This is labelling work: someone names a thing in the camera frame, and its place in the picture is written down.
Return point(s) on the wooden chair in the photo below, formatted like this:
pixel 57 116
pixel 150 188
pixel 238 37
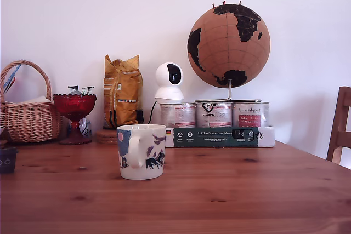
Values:
pixel 342 135

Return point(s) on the blue pen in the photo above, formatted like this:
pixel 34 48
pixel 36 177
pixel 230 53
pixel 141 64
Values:
pixel 13 74

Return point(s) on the cork globe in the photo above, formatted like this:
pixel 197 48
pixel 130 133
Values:
pixel 219 47

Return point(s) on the red glass pedestal bowl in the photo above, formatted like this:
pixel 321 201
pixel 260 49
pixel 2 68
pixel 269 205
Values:
pixel 74 106

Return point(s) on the cardboard tray green label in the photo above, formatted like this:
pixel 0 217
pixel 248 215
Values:
pixel 216 136

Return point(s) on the stack of cork coasters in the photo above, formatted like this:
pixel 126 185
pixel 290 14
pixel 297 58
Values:
pixel 105 137

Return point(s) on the silver can red script label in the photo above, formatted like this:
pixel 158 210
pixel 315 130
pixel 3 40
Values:
pixel 251 114

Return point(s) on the white paper sheets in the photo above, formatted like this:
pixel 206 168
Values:
pixel 33 99

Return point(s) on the white illustrated coffee mug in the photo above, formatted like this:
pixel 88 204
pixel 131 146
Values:
pixel 149 160

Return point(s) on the yellow coffee bag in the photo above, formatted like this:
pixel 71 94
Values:
pixel 122 94

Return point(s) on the silver can black logo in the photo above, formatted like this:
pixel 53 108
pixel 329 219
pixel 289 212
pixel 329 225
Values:
pixel 214 114

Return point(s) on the metal globe stand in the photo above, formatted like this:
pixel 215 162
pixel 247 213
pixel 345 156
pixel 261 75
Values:
pixel 229 91

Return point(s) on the white security camera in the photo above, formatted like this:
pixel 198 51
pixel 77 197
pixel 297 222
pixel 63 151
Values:
pixel 164 80

